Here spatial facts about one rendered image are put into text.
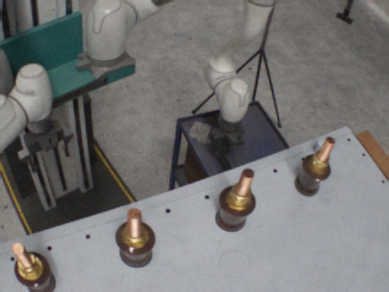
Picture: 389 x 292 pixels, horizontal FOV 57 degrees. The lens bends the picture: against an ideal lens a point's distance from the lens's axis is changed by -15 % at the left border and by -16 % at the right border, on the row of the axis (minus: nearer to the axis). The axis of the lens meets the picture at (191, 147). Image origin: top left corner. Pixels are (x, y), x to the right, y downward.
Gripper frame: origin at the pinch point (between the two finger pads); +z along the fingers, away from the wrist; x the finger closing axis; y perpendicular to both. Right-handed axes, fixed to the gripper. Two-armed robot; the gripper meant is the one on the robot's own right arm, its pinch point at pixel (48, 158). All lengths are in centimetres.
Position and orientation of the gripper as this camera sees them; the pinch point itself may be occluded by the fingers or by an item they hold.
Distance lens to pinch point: 133.1
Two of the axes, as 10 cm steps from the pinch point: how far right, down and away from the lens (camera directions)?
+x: -8.0, 4.0, -4.4
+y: -5.8, -6.7, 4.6
